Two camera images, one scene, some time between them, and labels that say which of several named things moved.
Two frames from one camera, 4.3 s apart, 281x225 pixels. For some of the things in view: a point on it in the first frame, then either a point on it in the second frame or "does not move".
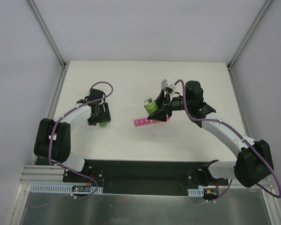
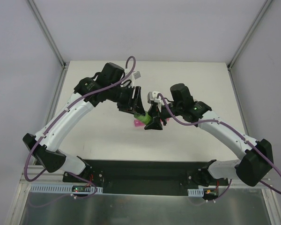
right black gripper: [166, 106] to [158, 115]
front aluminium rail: [42, 174] does not move
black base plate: [150, 177] does not move
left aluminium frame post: [63, 64] does not move
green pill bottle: [150, 106] to [145, 119]
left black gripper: [101, 116] to [133, 99]
